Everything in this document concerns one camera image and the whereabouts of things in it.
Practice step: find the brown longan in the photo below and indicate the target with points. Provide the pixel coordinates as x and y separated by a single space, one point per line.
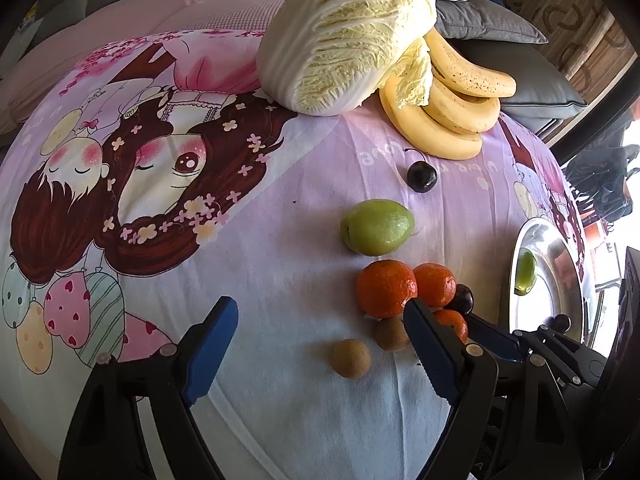
391 332
350 357

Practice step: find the black scooter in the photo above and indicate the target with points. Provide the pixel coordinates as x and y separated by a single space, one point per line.
605 175

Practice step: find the spotted yellow banana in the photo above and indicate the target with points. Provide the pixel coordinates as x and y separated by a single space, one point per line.
470 75

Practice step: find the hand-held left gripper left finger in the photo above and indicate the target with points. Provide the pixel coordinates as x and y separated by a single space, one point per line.
215 350

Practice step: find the brown patterned curtain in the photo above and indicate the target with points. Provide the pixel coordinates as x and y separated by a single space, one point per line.
565 15

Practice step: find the cartoon printed blanket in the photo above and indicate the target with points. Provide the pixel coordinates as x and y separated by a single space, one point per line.
250 185

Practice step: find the pink quilt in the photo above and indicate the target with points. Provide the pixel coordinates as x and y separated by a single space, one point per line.
150 15

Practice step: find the small mandarin orange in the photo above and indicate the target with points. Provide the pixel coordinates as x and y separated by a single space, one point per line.
454 324

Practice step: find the napa cabbage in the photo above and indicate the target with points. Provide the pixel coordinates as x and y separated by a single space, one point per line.
340 35

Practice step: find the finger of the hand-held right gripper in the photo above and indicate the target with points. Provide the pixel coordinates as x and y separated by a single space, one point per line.
495 340
565 355

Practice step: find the medium mandarin orange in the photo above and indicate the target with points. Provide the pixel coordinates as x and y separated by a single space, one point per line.
435 285

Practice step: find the grey pillow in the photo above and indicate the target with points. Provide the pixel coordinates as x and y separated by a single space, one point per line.
530 85
487 20

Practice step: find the green guava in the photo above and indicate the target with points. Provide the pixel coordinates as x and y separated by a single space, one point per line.
377 226

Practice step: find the dark cherry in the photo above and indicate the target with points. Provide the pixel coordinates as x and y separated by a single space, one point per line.
562 322
462 297
421 176

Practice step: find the large mandarin orange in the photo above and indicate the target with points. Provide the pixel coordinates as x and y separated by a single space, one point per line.
386 287

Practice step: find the round metal plate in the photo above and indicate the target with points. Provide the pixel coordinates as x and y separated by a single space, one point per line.
560 270

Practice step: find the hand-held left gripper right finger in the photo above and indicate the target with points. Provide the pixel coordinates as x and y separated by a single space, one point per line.
430 350

